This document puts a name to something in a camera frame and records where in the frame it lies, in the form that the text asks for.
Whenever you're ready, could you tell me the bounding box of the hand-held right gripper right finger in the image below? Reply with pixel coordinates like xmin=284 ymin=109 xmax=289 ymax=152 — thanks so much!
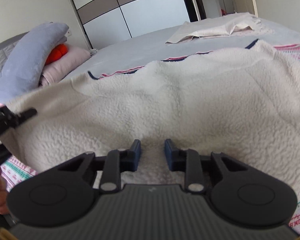
xmin=164 ymin=139 xmax=251 ymax=194

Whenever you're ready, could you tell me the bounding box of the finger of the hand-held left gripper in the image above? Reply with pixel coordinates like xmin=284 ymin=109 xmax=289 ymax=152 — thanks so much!
xmin=14 ymin=108 xmax=38 ymax=128

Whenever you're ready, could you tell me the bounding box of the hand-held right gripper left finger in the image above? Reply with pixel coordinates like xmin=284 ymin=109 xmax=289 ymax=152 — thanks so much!
xmin=57 ymin=139 xmax=142 ymax=194

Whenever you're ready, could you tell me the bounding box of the cream fleece-lined patterned garment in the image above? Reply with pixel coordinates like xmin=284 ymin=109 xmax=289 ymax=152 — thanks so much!
xmin=0 ymin=39 xmax=300 ymax=236

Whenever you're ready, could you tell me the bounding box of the blue-grey blanket with pink lining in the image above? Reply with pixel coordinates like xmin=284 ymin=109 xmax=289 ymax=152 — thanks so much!
xmin=0 ymin=22 xmax=70 ymax=103

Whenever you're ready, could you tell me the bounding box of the orange plush toy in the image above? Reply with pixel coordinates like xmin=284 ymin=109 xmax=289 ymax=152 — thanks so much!
xmin=44 ymin=44 xmax=68 ymax=66

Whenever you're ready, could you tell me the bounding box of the folded pale pink cloth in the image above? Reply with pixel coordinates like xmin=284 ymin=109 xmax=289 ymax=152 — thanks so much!
xmin=39 ymin=45 xmax=92 ymax=87

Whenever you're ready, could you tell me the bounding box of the bed with grey sheet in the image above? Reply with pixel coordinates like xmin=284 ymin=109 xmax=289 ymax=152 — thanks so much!
xmin=57 ymin=12 xmax=300 ymax=81

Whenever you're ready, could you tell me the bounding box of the beige cloth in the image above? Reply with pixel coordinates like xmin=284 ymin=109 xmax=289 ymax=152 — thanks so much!
xmin=165 ymin=12 xmax=276 ymax=46

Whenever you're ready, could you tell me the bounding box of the white and taupe wardrobe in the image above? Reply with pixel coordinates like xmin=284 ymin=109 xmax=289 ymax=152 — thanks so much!
xmin=64 ymin=0 xmax=203 ymax=50

